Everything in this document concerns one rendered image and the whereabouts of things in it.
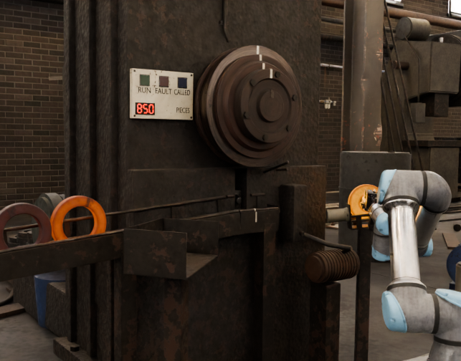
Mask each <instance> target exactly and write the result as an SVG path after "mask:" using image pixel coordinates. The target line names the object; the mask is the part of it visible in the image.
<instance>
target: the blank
mask: <svg viewBox="0 0 461 361"><path fill-rule="evenodd" d="M365 189H366V191H367V190H372V191H373V190H374V189H375V190H376V192H377V191H378V188H377V187H376V186H373V185H369V184H364V185H360V186H358V187H356V188H354V189H353V190H352V192H351V194H350V196H349V197H348V204H350V205H351V213H352V215H358V214H366V213H369V212H368V211H365V210H363V209H362V207H361V206H360V201H361V199H362V198H363V197H364V191H365Z"/></svg>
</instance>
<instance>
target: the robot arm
mask: <svg viewBox="0 0 461 361"><path fill-rule="evenodd" d="M451 199H452V194H451V190H450V187H449V186H448V184H447V182H446V181H445V179H444V178H443V177H441V176H440V175H438V174H436V173H434V172H431V171H420V170H397V169H395V170H385V171H383V173H382V174H381V177H380V181H379V188H378V191H377V192H376V190H375V189H374V190H373V191H372V190H367V191H366V189H365V191H364V197H363V198H362V202H361V203H360V206H361V207H362V208H363V209H364V210H365V211H368V212H369V215H370V217H369V223H368V228H369V231H374V236H373V243H372V256H373V257H374V258H375V259H376V260H378V261H388V260H390V262H391V283H390V284H389V285H388V286H387V288H386V291H385V292H384V293H383V294H382V298H381V302H382V312H383V316H384V321H385V324H386V326H387V327H388V328H389V329H390V330H391V331H394V332H402V333H406V332H411V333H423V334H434V342H433V344H432V347H431V350H430V352H429V356H428V357H427V361H461V292H456V291H452V290H449V289H437V290H436V292H435V294H427V288H426V286H425V285H424V284H423V283H421V281H420V271H419V257H423V256H431V254H432V250H433V242H432V239H431V237H432V235H433V233H434V230H435V229H436V227H437V224H438V222H439V220H440V217H441V215H442V213H444V212H445V211H446V210H447V209H448V208H449V206H450V203H451ZM419 206H420V208H419ZM418 210H419V212H418V214H417V217H416V218H415V213H416V212H417V211H418Z"/></svg>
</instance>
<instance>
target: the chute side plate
mask: <svg viewBox="0 0 461 361"><path fill-rule="evenodd" d="M256 212H257V222H255V214H256ZM278 214H279V210H268V211H250V212H241V213H233V214H228V215H223V216H215V217H211V218H203V219H199V220H200V221H218V222H219V239H220V238H224V237H228V236H236V235H240V234H251V233H259V232H264V224H267V223H275V230H276V231H278ZM121 249H124V233H120V234H112V235H107V236H100V237H95V238H91V239H83V240H79V241H71V242H67V243H62V244H54V245H49V246H42V247H37V248H33V249H25V250H21V251H13V252H9V253H4V254H0V282H1V281H8V280H12V279H18V278H22V277H26V276H33V275H37V274H44V273H48V272H52V271H59V270H63V269H69V268H73V267H77V266H84V265H88V264H94V263H98V262H102V261H109V260H113V259H119V258H121Z"/></svg>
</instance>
